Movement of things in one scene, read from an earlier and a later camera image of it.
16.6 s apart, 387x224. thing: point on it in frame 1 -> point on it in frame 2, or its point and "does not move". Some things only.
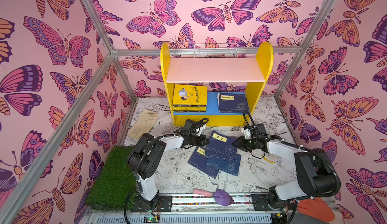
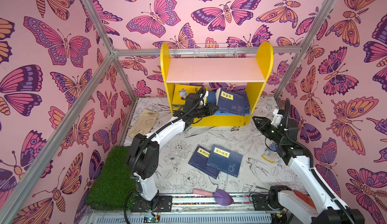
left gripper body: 196,141 -> 201,112
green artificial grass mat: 114,187 does not move
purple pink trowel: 221,197 does not move
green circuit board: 150,219 does not move
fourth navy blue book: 198,161 does not move
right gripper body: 244,143 -> 266,127
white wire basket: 216,50 does not move
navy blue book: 220,146 -> 246,103
